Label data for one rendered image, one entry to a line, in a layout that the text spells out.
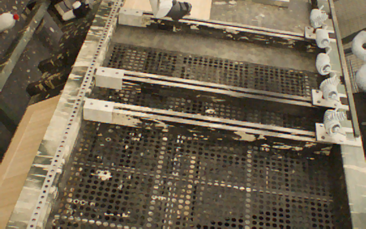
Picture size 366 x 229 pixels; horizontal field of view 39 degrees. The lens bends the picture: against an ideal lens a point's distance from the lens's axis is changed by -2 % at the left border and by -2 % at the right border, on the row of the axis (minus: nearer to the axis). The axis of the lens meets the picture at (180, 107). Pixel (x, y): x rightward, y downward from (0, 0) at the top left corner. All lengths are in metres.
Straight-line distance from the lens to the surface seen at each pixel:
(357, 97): 3.23
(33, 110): 2.98
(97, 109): 2.24
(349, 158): 2.22
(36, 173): 2.05
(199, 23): 2.79
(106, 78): 2.41
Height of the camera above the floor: 2.13
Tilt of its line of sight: 22 degrees down
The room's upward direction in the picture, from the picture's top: 73 degrees clockwise
